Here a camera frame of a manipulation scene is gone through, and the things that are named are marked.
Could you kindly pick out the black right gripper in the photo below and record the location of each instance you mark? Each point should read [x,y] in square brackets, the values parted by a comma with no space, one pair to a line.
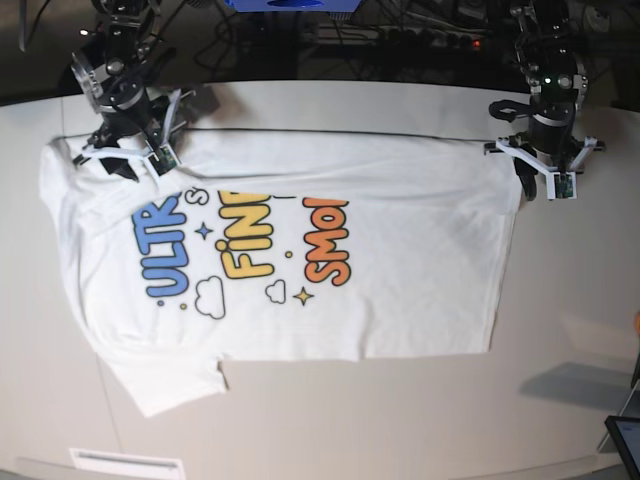
[143,117]

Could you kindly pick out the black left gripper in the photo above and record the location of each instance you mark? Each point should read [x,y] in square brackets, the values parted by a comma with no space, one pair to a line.
[549,132]

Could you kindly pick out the white printed T-shirt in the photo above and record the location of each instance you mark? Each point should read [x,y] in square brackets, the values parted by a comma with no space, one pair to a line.
[280,246]

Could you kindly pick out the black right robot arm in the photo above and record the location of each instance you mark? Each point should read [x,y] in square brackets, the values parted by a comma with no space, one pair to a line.
[114,74]

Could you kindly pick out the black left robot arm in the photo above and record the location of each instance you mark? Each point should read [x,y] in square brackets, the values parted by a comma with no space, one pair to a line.
[557,82]

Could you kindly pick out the laptop with dark screen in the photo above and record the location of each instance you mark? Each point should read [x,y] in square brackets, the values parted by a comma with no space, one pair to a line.
[622,430]

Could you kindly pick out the white paper label strip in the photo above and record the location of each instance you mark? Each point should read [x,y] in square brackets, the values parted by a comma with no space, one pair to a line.
[132,466]

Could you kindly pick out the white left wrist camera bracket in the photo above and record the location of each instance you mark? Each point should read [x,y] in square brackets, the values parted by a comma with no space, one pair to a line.
[559,171]

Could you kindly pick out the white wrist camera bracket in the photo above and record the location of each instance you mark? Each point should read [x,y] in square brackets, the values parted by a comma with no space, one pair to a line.
[559,171]
[175,118]

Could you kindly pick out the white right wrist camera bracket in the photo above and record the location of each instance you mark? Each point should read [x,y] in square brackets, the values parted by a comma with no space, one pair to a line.
[175,118]

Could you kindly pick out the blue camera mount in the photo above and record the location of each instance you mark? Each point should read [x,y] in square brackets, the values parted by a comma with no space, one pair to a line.
[245,6]

